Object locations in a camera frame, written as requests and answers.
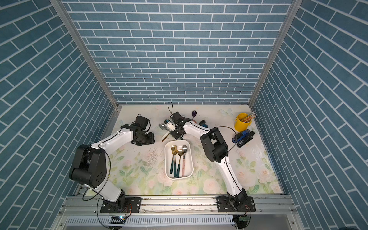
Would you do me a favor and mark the gold spoon green handle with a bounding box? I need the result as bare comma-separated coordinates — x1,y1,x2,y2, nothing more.
170,145,178,178
176,149,184,178

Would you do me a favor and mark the steel spoon pink handle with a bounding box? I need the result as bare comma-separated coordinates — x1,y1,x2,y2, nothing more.
182,145,188,177

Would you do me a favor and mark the white plastic storage box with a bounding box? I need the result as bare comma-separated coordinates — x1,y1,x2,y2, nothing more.
164,140,194,180

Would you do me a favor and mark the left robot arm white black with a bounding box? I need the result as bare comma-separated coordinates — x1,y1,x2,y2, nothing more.
69,125,155,206

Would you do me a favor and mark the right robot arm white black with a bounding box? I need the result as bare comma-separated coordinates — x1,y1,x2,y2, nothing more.
172,118,248,208

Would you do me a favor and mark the purple spoon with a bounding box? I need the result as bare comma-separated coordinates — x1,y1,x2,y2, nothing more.
192,110,197,123

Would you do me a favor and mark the floral table mat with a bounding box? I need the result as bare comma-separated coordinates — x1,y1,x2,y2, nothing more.
107,105,282,196

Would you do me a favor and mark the blue black stapler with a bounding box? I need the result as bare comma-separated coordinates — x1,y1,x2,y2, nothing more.
232,129,255,148

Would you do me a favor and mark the yellow pen cup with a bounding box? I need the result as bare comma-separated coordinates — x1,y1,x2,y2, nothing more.
234,113,252,132

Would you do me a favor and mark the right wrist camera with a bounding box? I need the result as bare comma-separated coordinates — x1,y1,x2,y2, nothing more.
170,112,185,127

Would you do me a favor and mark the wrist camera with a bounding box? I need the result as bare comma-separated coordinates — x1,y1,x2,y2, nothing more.
170,112,185,127
132,114,151,133

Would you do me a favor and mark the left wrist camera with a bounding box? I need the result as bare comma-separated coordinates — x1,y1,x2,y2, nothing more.
132,114,151,133

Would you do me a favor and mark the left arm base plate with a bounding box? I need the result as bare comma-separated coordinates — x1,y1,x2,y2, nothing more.
100,196,142,214

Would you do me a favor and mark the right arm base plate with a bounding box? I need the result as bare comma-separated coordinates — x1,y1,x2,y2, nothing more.
215,195,256,213

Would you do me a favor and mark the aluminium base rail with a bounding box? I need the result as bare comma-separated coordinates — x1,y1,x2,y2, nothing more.
60,194,297,216

